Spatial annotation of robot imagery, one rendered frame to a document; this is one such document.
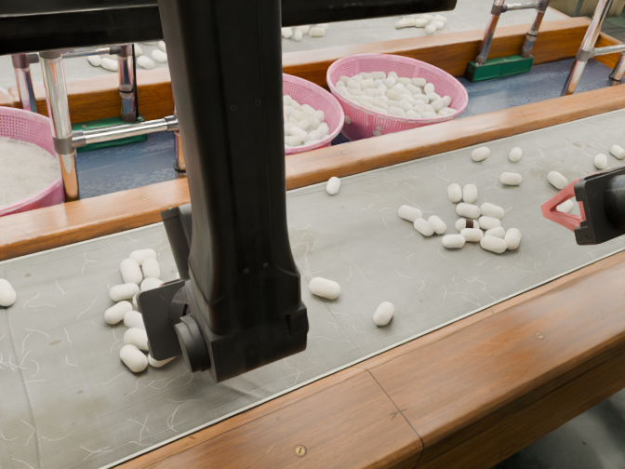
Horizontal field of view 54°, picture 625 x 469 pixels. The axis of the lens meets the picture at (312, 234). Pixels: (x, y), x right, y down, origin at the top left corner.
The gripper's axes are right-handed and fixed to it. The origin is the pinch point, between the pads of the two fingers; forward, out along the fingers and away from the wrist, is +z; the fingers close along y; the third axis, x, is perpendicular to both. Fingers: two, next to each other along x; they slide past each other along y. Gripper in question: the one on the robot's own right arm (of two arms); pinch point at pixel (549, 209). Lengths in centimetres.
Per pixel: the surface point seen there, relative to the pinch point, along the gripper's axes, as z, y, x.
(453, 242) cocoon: 13.4, 3.4, 2.5
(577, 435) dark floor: 55, -58, 66
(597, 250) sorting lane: 7.5, -17.0, 9.1
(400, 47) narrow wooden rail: 53, -28, -33
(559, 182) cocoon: 16.6, -23.2, -0.7
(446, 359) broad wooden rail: 1.0, 18.5, 11.9
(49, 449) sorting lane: 10, 56, 8
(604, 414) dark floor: 55, -70, 65
